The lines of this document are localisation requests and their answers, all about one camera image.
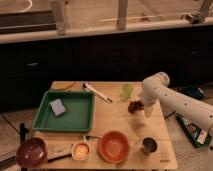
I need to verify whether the dark red grape bunch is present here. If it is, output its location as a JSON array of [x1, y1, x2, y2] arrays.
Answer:
[[128, 100, 144, 114]]

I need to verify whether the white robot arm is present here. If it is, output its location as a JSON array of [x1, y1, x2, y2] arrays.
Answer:
[[141, 72, 213, 136]]

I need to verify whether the red orange bowl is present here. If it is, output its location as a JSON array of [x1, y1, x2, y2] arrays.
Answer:
[[97, 131, 130, 164]]

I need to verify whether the dark purple bowl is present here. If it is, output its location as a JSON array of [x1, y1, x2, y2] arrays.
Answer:
[[16, 137, 47, 168]]

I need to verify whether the green plastic tray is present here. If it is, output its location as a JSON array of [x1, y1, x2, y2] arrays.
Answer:
[[32, 91, 95, 132]]

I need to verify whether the yellow banana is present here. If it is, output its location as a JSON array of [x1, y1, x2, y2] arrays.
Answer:
[[51, 82, 75, 90]]

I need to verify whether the wooden folding table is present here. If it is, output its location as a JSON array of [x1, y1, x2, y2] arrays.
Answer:
[[37, 82, 177, 170]]

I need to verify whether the grey blue sponge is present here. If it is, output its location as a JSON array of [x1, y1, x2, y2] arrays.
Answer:
[[50, 99, 66, 116]]

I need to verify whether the small orange cup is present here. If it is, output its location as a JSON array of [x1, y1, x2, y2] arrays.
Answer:
[[71, 141, 90, 161]]

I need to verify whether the dark metal cup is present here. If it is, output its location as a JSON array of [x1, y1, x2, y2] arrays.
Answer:
[[141, 137, 158, 155]]

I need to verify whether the green bin with clutter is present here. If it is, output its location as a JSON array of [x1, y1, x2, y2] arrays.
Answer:
[[176, 114, 211, 148]]

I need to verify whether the black handled utensil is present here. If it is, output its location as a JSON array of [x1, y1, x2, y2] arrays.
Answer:
[[47, 154, 72, 163]]

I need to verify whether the black table stand post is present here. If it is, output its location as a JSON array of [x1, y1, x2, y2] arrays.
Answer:
[[20, 123, 27, 171]]

